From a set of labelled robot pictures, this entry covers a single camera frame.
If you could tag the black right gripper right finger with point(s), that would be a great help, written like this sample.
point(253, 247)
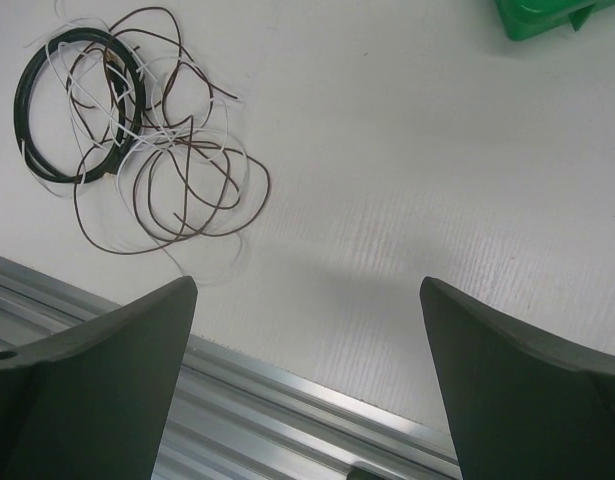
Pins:
point(521, 403)

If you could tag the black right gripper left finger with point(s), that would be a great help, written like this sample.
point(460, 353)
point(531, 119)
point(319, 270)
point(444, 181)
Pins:
point(91, 402)

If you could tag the aluminium mounting rail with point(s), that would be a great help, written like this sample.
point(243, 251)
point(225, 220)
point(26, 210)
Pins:
point(234, 417)

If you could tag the green plastic tray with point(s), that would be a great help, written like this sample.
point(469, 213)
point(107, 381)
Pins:
point(526, 19)

